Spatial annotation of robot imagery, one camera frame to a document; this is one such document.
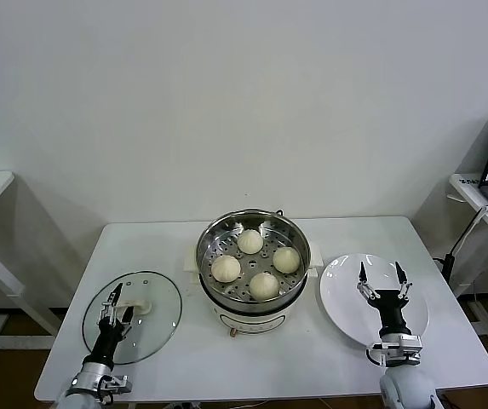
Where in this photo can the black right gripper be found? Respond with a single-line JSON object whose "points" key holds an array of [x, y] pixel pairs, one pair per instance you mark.
{"points": [[390, 309]]}

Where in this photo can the glass pot lid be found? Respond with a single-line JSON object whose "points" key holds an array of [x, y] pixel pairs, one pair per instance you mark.
{"points": [[158, 298]]}

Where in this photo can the white side table with laptop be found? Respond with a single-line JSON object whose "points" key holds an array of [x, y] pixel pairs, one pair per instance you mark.
{"points": [[467, 189]]}

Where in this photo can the stainless steel steamer basket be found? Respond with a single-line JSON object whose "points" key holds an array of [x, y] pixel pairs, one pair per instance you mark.
{"points": [[218, 232]]}

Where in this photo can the white electric cooker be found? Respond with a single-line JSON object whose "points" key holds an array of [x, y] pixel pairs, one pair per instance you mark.
{"points": [[248, 320]]}

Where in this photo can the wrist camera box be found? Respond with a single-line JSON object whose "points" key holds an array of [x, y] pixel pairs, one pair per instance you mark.
{"points": [[116, 383], [401, 346]]}

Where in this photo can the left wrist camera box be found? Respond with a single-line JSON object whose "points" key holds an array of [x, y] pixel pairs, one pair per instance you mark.
{"points": [[116, 383]]}

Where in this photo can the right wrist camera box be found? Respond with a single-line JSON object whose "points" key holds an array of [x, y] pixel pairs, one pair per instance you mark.
{"points": [[401, 346]]}

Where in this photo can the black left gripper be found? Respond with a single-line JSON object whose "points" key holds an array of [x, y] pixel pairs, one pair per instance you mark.
{"points": [[109, 341]]}

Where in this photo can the white round plate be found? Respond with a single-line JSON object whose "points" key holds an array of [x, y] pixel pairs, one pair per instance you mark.
{"points": [[341, 298]]}

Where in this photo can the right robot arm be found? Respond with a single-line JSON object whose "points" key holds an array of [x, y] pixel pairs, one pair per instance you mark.
{"points": [[405, 387]]}

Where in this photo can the white steamed baozi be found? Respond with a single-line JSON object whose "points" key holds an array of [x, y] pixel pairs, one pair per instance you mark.
{"points": [[250, 241], [286, 260], [225, 268], [263, 285]]}

